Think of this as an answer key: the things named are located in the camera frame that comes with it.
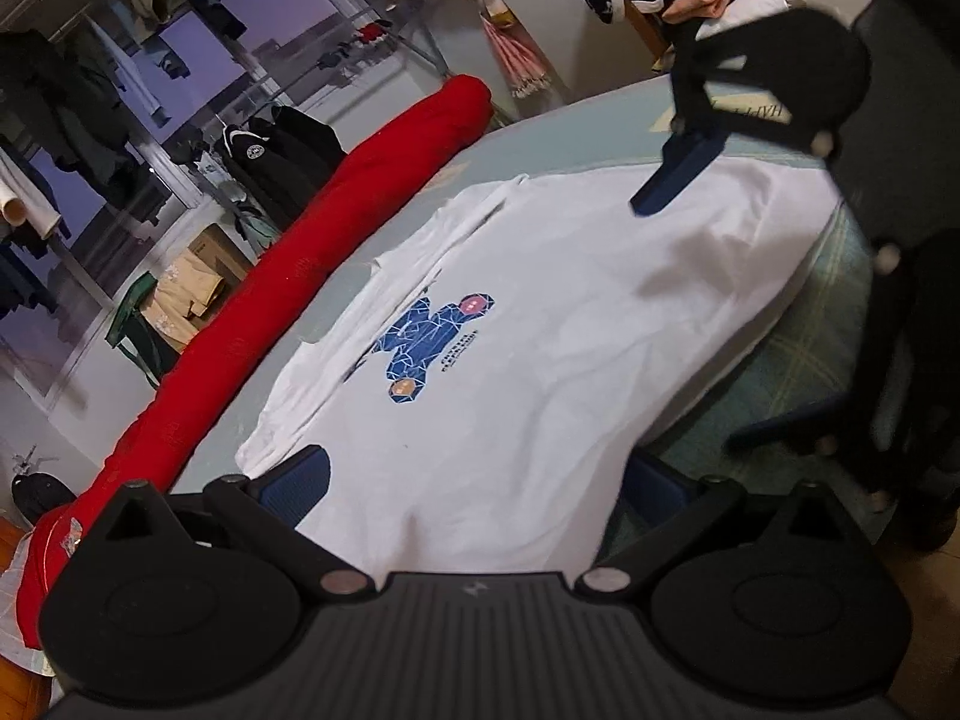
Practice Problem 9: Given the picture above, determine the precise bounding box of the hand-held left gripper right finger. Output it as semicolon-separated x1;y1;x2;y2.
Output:
574;450;852;605

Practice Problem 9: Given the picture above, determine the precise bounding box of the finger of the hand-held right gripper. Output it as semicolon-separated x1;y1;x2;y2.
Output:
729;244;912;511
631;41;832;217

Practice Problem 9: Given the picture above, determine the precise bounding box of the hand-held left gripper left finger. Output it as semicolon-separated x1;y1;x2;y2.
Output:
105;444;376;605

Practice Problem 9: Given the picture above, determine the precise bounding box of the white printed sweatshirt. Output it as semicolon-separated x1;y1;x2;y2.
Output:
236;157;841;578

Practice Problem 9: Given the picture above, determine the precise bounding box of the metal clothes drying rack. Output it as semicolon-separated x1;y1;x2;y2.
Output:
172;0;526;188

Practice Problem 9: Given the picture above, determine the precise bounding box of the green checked bed sheet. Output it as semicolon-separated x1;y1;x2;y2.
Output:
169;71;886;578

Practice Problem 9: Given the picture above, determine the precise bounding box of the wooden chair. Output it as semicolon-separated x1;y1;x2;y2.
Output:
626;0;680;76

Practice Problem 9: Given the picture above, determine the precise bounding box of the red quilt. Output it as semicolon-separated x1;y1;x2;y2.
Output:
15;75;494;650

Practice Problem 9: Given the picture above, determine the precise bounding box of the pink floral curtain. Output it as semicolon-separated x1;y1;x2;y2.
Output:
371;0;557;100

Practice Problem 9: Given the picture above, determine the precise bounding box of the beige flower shirt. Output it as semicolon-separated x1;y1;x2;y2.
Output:
142;247;226;350

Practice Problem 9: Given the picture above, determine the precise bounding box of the cardboard box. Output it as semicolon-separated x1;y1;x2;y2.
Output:
184;223;252;293

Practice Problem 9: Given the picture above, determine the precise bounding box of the teal hanging garment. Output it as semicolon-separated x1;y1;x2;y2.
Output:
232;206;282;256

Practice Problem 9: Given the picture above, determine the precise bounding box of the black backpack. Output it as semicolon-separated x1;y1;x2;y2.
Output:
11;471;80;527

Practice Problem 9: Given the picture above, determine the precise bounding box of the black jacket with round emblem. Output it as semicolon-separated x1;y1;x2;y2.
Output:
214;122;308;230

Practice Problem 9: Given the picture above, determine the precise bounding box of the wooden headboard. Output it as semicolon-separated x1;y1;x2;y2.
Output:
0;517;57;717

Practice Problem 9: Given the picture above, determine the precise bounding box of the large window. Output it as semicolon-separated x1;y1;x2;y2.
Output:
0;0;421;421

